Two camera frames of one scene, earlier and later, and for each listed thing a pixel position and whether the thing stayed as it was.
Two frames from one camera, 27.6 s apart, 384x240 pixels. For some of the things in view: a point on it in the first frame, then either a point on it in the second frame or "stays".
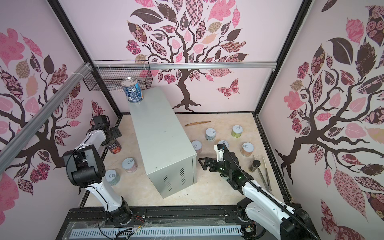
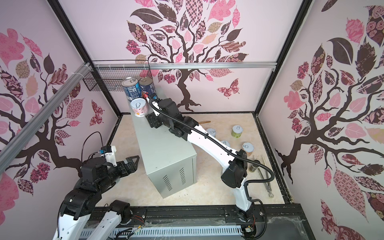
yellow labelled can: x=226 y=143 stays
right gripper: x=213 y=161 -> x=153 y=121
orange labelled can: x=247 y=149 stays
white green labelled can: x=210 y=133 stays
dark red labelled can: x=114 y=146 -> x=147 y=86
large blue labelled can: x=133 y=89 stays
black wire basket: x=108 y=75 stays
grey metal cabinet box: x=169 y=157 stays
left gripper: x=114 y=132 -> x=133 y=167
